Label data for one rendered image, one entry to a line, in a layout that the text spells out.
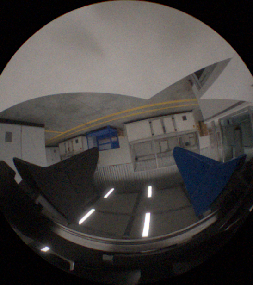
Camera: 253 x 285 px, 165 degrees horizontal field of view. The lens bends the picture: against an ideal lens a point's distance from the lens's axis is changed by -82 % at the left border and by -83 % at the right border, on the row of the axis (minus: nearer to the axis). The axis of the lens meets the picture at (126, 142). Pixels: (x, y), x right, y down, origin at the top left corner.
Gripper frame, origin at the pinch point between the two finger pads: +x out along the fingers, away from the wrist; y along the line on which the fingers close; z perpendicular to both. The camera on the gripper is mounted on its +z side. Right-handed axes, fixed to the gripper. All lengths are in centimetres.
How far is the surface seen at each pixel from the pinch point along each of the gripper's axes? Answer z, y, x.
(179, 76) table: 13.3, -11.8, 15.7
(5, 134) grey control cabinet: 1, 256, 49
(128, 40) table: 15.1, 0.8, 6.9
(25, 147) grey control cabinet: -50, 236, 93
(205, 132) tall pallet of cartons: -136, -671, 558
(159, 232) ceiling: -517, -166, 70
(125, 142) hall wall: -316, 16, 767
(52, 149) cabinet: -244, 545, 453
